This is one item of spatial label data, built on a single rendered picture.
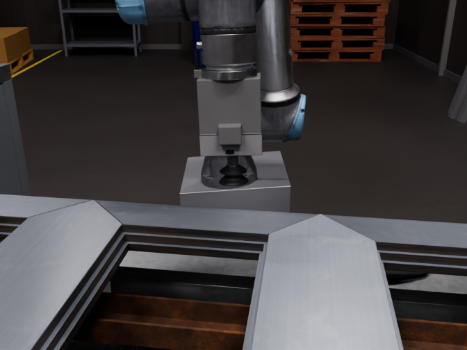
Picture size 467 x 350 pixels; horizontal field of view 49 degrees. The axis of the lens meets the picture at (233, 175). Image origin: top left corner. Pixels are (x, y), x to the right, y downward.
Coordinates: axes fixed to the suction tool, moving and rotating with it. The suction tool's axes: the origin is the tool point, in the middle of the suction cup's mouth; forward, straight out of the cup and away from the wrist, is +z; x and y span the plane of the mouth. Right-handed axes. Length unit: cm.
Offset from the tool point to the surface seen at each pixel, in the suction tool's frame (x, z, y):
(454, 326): 7.0, 29.2, 36.4
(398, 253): 8.9, 16.4, 26.6
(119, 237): 11.6, 14.2, -21.5
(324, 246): 7.7, 14.4, 14.2
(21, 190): 61, 23, -64
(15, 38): 589, 3, -311
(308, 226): 14.8, 13.7, 12.2
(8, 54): 556, 20, -307
